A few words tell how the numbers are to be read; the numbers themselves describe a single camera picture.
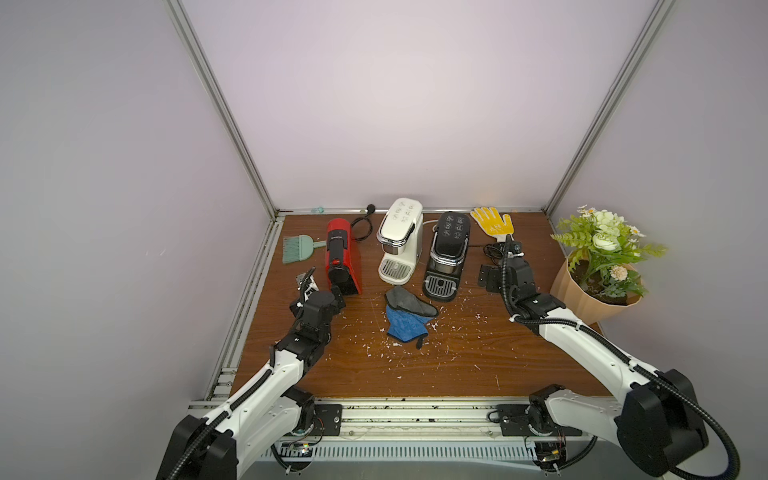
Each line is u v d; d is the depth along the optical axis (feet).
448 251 2.63
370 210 4.00
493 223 3.86
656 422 1.28
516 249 2.33
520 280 2.05
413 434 2.38
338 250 2.80
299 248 3.60
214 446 1.31
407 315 2.87
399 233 2.80
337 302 2.13
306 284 2.28
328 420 2.39
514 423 2.38
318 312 2.02
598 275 2.69
